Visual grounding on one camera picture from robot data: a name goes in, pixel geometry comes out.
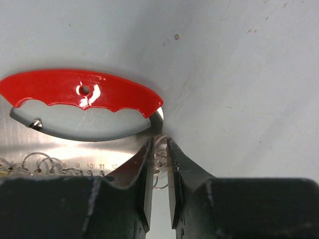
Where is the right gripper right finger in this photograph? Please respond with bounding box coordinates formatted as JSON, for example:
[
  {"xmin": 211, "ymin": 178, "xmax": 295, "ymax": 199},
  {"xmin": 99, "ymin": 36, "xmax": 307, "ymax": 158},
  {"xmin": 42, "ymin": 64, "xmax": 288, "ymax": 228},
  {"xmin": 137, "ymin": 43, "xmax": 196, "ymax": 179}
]
[{"xmin": 167, "ymin": 139, "xmax": 319, "ymax": 239}]

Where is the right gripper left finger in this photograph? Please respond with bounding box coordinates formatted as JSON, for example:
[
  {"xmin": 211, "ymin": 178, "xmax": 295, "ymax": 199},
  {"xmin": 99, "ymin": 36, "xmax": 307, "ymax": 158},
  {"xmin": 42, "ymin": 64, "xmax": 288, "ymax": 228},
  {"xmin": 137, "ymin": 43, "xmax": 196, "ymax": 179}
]
[{"xmin": 0, "ymin": 139, "xmax": 154, "ymax": 239}]

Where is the red handled metal key holder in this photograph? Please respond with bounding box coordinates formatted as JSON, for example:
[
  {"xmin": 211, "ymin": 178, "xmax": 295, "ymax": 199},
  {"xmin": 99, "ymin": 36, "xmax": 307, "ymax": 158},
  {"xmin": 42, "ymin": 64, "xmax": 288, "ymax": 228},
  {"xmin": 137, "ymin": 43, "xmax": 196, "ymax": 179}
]
[{"xmin": 0, "ymin": 69, "xmax": 166, "ymax": 178}]

